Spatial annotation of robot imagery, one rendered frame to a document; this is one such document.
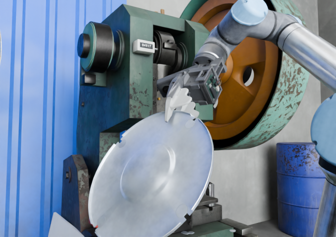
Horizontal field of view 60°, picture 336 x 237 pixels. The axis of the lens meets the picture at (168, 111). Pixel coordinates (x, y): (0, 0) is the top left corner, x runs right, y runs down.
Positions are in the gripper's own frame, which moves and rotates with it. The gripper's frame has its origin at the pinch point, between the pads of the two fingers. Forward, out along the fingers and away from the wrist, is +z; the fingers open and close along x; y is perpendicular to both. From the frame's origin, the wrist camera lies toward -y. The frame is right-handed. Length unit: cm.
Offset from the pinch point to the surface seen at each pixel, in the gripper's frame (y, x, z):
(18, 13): -157, -23, -85
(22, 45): -157, -6, -72
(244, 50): -12, 29, -77
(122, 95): -39.9, 10.8, -25.8
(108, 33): -41, -9, -37
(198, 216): -22, 61, -10
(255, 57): -6, 31, -72
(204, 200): -11.9, 44.6, -7.7
